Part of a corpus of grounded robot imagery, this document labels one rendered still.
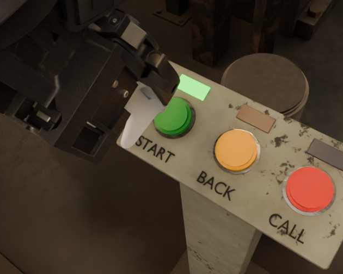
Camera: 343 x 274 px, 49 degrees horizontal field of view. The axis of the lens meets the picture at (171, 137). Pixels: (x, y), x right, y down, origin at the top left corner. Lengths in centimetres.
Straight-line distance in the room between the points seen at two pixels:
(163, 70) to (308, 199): 19
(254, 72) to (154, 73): 32
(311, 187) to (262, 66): 25
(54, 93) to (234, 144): 21
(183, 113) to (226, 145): 6
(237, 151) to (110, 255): 66
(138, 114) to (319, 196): 18
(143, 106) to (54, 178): 84
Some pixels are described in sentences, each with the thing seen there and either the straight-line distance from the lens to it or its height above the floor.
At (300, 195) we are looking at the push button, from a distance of 36.
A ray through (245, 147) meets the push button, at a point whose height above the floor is 61.
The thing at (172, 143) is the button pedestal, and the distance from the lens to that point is 39.
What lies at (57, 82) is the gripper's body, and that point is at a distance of 21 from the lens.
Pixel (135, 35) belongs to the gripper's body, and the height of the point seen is 78.
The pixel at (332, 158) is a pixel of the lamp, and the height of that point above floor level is 61.
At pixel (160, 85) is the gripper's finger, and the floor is 74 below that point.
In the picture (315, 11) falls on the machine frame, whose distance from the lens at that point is 135.
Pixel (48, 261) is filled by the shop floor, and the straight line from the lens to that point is 102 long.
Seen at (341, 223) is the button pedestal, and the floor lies 60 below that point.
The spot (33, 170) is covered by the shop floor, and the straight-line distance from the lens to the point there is 114.
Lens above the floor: 92
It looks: 58 degrees down
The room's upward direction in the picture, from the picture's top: 7 degrees counter-clockwise
